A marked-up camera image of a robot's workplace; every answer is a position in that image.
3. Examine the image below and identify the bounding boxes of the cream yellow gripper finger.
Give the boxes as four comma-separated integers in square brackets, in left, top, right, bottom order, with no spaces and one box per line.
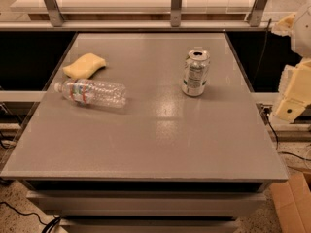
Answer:
[272,58,311,123]

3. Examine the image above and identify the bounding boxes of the clear plastic water bottle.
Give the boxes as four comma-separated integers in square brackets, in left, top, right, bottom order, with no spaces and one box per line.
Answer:
[54,79,126,108]

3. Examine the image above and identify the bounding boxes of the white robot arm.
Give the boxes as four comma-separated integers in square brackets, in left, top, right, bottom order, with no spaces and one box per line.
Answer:
[270,0,311,123]

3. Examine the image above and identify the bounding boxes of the silver green soda can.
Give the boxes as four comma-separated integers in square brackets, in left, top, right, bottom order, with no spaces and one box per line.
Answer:
[182,47,210,97]

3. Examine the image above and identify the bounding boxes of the cardboard box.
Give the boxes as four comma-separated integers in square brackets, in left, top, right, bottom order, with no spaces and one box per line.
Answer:
[270,173,311,233]

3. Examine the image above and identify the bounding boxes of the yellow sponge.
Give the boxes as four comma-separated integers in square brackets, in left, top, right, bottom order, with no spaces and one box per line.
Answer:
[62,53,106,79]

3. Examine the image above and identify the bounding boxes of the black cable right floor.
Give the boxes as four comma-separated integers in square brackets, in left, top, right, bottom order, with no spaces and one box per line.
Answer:
[263,109,311,163]

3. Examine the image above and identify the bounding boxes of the black cable floor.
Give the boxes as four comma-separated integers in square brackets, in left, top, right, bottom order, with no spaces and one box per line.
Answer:
[0,200,62,233]
[263,109,311,163]

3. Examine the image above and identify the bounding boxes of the right metal frame strut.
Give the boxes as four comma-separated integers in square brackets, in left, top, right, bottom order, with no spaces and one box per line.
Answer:
[247,0,268,27]

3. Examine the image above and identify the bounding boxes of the metal frame strut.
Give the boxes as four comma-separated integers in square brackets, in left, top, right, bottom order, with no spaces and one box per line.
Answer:
[170,0,182,27]
[43,0,64,27]
[247,0,268,27]

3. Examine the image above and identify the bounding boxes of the middle metal frame strut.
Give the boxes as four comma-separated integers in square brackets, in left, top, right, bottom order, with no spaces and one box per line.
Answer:
[170,0,182,27]

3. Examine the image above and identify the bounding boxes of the left metal frame strut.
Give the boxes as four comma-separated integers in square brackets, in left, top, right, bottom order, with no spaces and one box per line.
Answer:
[43,0,64,27]

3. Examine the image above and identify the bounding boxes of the black cable left floor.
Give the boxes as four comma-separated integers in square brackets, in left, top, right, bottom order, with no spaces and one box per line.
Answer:
[0,200,62,233]

